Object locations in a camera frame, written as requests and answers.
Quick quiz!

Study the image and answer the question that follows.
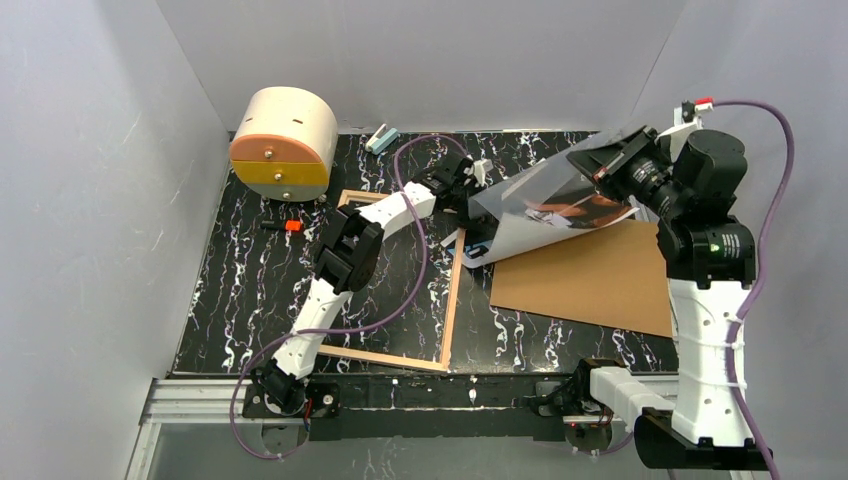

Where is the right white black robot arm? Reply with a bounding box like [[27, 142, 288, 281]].
[[527, 126, 774, 471]]

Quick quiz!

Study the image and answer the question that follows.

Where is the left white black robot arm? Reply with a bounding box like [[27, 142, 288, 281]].
[[249, 155, 492, 417]]

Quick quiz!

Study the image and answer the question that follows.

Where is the round cream drawer box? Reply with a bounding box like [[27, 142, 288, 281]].
[[229, 86, 338, 202]]

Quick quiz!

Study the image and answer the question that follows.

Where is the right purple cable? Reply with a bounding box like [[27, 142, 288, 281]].
[[596, 99, 795, 480]]

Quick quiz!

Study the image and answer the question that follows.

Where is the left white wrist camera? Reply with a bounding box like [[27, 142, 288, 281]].
[[472, 159, 493, 186]]

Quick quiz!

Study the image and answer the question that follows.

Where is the white wooden picture frame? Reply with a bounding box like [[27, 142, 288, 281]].
[[318, 189, 466, 373]]

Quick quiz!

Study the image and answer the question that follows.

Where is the purple cable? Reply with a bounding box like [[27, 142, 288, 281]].
[[596, 99, 795, 480], [228, 134, 468, 462]]

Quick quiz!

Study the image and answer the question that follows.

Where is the brown cardboard backing board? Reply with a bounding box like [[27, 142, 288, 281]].
[[490, 220, 672, 338]]

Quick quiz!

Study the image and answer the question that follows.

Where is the black orange marker pen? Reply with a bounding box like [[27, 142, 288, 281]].
[[260, 220, 303, 232]]

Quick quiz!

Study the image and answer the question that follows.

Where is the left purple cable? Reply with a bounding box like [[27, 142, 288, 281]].
[[228, 134, 468, 462]]

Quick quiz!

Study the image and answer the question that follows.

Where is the printed photo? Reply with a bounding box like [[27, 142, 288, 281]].
[[462, 130, 638, 269]]

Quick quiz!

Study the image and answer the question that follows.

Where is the small light blue clip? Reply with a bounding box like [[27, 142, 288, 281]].
[[365, 123, 400, 155]]

